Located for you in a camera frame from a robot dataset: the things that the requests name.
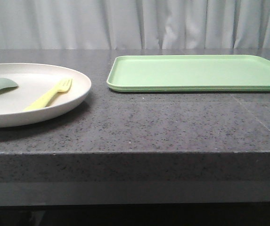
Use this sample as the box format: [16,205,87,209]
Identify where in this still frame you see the light green tray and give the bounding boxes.
[106,55,270,92]

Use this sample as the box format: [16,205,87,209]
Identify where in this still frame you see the beige round plate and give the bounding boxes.
[0,63,91,128]

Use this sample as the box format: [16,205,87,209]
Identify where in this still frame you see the yellow plastic fork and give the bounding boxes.
[24,78,73,111]

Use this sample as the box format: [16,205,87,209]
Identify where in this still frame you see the grey pleated curtain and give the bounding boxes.
[0,0,270,49]

